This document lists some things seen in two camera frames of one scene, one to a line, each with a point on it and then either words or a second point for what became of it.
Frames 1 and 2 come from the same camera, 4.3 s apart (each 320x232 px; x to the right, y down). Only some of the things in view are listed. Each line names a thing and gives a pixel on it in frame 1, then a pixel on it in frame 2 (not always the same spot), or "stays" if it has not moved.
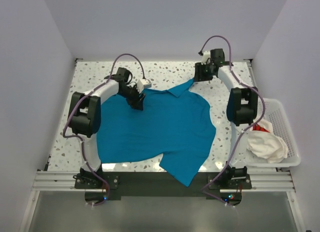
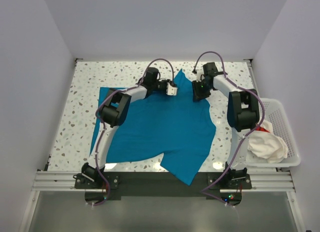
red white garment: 262,125 stays
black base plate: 104,187 stays
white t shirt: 265,144 stays
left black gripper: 137,102 to 166,81
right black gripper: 199,75 to 197,95
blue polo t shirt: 175,123 stays
